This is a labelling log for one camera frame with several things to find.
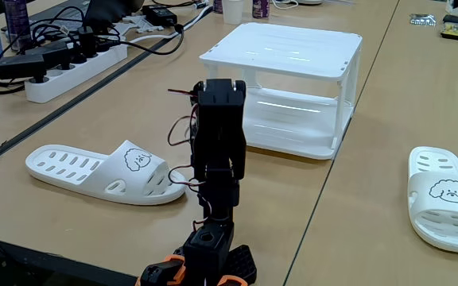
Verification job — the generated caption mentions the white slipper with dog print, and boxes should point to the white slipper with dog print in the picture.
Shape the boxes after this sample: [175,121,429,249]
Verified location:
[25,139,188,207]
[406,145,458,254]

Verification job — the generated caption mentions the white plastic shoe rack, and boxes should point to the white plastic shoe rack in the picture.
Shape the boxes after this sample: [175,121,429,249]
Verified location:
[199,21,363,161]

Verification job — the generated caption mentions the white paper cup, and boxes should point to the white paper cup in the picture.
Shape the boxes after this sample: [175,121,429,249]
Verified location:
[221,0,245,25]

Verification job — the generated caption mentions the black power adapter brick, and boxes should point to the black power adapter brick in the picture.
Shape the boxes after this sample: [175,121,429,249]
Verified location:
[141,4,178,27]

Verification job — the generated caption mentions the white power strip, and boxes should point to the white power strip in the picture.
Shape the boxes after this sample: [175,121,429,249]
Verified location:
[24,42,130,104]

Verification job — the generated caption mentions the black plug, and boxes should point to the black plug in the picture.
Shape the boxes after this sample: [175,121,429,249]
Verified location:
[76,25,99,60]

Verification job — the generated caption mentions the black plug adapter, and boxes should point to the black plug adapter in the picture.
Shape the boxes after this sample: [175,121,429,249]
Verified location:
[25,39,75,72]
[0,53,49,84]

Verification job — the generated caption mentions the tall purple drink can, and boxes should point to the tall purple drink can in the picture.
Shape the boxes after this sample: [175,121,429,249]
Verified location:
[2,0,32,52]

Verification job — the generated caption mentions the black cable with ferrite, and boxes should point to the black cable with ferrite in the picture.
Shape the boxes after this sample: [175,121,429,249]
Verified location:
[93,23,186,56]

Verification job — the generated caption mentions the white power cable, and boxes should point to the white power cable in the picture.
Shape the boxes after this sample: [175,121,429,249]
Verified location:
[127,2,214,44]

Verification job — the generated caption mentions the white coiled cable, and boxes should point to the white coiled cable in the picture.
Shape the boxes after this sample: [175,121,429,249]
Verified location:
[270,0,300,11]

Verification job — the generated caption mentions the white plastic bracket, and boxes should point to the white plastic bracket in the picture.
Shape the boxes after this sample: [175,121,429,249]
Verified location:
[109,21,134,39]
[127,14,165,35]

